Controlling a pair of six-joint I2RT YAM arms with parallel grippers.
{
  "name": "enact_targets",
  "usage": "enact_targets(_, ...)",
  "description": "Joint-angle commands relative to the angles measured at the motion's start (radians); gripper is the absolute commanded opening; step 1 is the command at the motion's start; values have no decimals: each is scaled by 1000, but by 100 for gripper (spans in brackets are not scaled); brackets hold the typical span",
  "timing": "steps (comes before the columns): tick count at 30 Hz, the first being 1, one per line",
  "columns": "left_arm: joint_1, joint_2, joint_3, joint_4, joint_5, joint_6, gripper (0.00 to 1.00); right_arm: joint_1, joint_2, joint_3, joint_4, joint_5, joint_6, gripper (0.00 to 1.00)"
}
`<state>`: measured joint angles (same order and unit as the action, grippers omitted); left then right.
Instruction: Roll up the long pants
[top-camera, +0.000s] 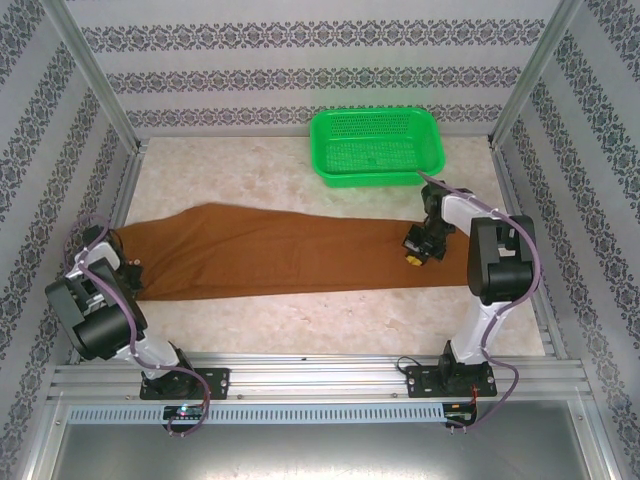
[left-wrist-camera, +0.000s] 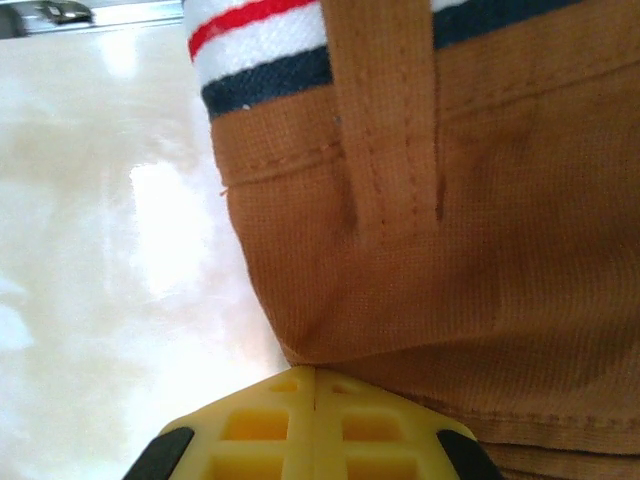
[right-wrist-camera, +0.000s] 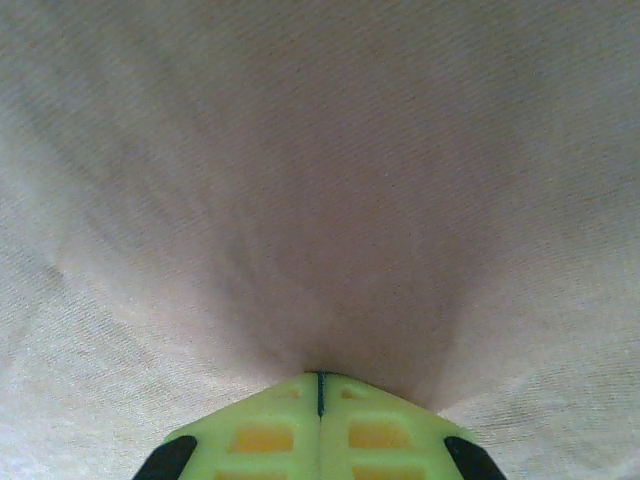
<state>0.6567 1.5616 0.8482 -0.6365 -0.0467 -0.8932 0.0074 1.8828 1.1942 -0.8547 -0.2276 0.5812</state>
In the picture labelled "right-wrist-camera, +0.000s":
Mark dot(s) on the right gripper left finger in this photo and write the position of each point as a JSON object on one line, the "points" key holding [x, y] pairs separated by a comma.
{"points": [[260, 435]]}

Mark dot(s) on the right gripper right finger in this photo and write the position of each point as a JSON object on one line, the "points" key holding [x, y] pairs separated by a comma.
{"points": [[385, 435]]}

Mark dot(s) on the brown long pants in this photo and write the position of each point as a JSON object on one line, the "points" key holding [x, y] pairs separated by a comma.
{"points": [[320, 175]]}

